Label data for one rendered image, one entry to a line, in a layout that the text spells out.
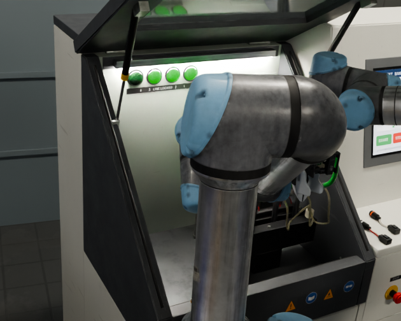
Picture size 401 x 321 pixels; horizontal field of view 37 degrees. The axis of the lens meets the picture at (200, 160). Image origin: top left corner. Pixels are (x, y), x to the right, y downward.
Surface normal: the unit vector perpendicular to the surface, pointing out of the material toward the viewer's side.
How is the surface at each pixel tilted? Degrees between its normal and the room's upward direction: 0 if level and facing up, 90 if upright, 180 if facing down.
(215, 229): 86
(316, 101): 47
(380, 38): 76
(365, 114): 90
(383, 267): 90
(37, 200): 90
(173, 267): 0
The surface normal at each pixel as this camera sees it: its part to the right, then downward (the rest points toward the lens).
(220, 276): -0.10, 0.34
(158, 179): 0.47, 0.40
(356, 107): -0.44, 0.35
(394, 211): 0.07, -0.90
